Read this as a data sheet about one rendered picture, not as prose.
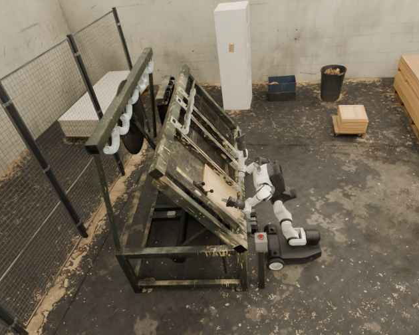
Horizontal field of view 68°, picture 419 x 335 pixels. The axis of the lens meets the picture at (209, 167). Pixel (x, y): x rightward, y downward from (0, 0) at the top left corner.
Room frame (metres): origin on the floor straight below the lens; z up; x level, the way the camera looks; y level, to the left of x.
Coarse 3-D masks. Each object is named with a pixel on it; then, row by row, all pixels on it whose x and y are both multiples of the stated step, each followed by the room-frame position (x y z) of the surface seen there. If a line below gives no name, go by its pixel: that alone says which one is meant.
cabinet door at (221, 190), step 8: (208, 168) 2.61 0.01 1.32; (208, 176) 2.49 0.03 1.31; (216, 176) 2.59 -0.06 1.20; (208, 184) 2.38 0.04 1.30; (216, 184) 2.47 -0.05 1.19; (224, 184) 2.57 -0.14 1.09; (208, 192) 2.26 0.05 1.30; (216, 192) 2.36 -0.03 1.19; (224, 192) 2.45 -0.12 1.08; (232, 192) 2.55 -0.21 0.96; (216, 200) 2.24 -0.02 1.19; (232, 208) 2.31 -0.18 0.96
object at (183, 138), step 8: (176, 120) 2.76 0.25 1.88; (176, 128) 2.69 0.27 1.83; (176, 136) 2.69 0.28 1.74; (184, 136) 2.69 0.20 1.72; (184, 144) 2.68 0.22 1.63; (192, 144) 2.67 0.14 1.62; (192, 152) 2.67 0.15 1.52; (200, 152) 2.66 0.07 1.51; (200, 160) 2.66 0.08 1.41; (208, 160) 2.65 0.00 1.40; (216, 168) 2.63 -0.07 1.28; (224, 176) 2.62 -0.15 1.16; (232, 184) 2.61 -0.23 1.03
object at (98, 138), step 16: (144, 48) 4.19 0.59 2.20; (144, 64) 3.71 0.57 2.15; (128, 80) 3.18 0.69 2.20; (128, 96) 2.93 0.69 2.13; (112, 112) 2.51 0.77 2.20; (96, 128) 2.27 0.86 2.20; (112, 128) 2.37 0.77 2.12; (96, 144) 2.03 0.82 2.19; (96, 160) 2.04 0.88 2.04; (112, 224) 2.07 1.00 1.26
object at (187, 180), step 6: (174, 168) 2.24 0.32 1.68; (180, 174) 2.19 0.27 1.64; (186, 180) 2.19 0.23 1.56; (192, 180) 2.22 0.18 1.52; (192, 186) 2.18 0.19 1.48; (204, 198) 2.17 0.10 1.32; (210, 198) 2.17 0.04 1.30; (216, 204) 2.16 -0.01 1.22; (222, 210) 2.14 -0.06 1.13; (228, 216) 2.14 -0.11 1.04; (234, 222) 2.13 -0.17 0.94
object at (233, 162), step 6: (192, 102) 3.12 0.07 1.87; (186, 108) 3.12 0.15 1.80; (180, 114) 3.12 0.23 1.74; (192, 120) 3.10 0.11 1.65; (192, 126) 3.10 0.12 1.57; (198, 126) 3.09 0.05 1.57; (198, 132) 3.10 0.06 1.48; (204, 132) 3.09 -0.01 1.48; (204, 138) 3.09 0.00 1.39; (210, 138) 3.08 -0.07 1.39; (210, 144) 3.08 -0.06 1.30; (216, 144) 3.07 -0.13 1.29; (216, 150) 3.07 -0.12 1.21; (222, 150) 3.06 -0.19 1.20; (228, 156) 3.05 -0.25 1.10; (228, 162) 3.05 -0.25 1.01; (234, 162) 3.04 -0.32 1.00; (234, 168) 3.04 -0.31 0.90
